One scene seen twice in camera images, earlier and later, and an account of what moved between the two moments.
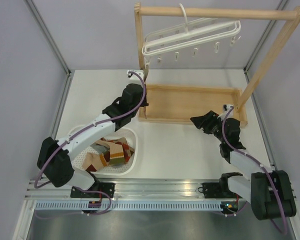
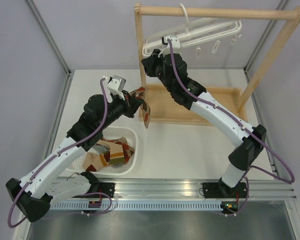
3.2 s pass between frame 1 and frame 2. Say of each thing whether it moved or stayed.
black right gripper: moved
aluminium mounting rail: stayed
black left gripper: moved
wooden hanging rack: stayed
